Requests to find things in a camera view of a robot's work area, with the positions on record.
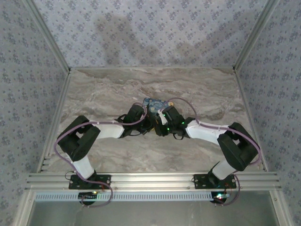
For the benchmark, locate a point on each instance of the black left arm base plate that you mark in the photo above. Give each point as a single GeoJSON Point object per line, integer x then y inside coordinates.
{"type": "Point", "coordinates": [103, 180]}

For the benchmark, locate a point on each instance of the controller board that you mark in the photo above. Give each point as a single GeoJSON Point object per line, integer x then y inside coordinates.
{"type": "Point", "coordinates": [219, 196]}
{"type": "Point", "coordinates": [88, 195]}

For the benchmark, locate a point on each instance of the aluminium frame post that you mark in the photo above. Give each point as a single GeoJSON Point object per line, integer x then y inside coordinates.
{"type": "Point", "coordinates": [256, 35]}
{"type": "Point", "coordinates": [47, 35]}

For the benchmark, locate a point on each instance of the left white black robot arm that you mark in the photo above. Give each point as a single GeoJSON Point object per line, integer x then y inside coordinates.
{"type": "Point", "coordinates": [80, 139]}

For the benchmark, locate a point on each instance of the left controller board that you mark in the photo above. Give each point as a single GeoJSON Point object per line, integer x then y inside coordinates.
{"type": "Point", "coordinates": [88, 195]}

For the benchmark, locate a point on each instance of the right controller board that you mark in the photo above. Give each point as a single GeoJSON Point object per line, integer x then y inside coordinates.
{"type": "Point", "coordinates": [219, 196]}

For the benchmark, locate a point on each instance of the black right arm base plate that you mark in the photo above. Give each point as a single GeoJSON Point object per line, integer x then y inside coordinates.
{"type": "Point", "coordinates": [201, 181]}

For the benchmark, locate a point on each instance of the aluminium mounting rail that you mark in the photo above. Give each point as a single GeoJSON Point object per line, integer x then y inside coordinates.
{"type": "Point", "coordinates": [150, 180]}

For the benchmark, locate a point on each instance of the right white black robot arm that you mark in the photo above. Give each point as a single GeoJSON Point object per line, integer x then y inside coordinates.
{"type": "Point", "coordinates": [237, 146]}

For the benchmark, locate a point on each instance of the blue painted box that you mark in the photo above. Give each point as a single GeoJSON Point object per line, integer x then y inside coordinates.
{"type": "Point", "coordinates": [156, 104]}

